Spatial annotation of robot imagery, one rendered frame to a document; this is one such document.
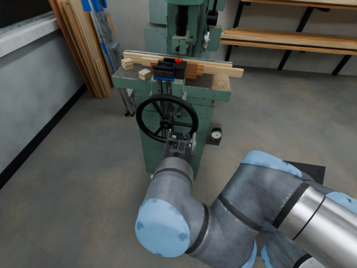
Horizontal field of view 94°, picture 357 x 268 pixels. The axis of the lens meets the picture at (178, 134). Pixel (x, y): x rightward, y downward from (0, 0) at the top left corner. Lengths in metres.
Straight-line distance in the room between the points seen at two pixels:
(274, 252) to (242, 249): 0.38
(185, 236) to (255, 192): 0.13
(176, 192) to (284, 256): 0.48
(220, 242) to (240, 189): 0.09
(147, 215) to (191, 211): 0.07
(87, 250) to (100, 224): 0.16
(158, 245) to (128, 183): 1.22
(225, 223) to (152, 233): 0.12
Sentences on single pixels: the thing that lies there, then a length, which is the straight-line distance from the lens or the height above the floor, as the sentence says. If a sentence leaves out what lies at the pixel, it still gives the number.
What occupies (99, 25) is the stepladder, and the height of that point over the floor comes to 0.93.
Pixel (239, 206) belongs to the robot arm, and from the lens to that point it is 0.32.
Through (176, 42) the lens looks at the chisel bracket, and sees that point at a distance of 0.89.
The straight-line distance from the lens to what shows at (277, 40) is 3.02.
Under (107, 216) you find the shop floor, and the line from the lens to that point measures 1.45.
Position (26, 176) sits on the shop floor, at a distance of 1.92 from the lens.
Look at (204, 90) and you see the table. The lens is 0.85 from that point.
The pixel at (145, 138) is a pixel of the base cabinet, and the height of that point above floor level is 0.46.
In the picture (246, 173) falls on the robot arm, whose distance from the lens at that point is 0.32.
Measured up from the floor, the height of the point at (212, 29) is 1.07.
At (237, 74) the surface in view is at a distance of 0.99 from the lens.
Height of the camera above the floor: 1.32
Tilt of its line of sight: 47 degrees down
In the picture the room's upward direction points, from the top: 4 degrees clockwise
